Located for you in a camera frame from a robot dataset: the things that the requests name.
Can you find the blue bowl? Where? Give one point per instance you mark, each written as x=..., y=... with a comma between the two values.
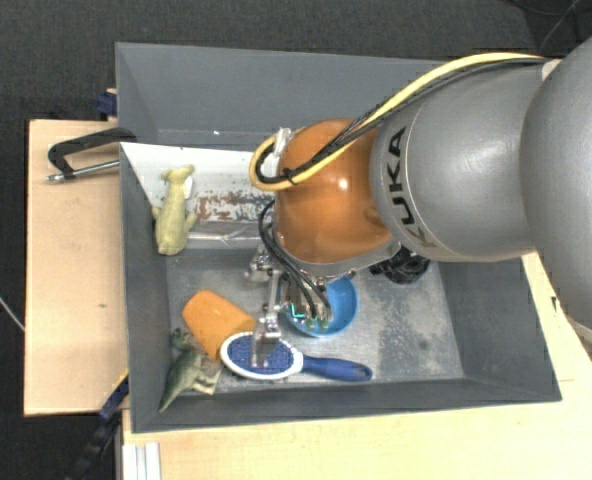
x=343, y=300

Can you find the blue and white hairbrush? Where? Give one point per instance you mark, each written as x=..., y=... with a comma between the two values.
x=336, y=369

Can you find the yellow-green plush toy animal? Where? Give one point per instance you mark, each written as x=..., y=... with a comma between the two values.
x=172, y=218

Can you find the black cylinder on white bracket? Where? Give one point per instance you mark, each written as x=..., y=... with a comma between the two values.
x=401, y=267

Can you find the brown cardboard board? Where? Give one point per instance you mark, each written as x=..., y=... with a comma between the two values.
x=73, y=268

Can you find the orange cup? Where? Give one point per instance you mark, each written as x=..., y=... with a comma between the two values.
x=216, y=318

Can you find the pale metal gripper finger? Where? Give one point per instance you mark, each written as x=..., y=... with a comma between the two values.
x=274, y=335
x=256, y=350

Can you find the grey metal bin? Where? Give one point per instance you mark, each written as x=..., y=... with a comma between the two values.
x=411, y=328

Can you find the green toy dinosaur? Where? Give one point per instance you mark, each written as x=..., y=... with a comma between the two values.
x=186, y=370

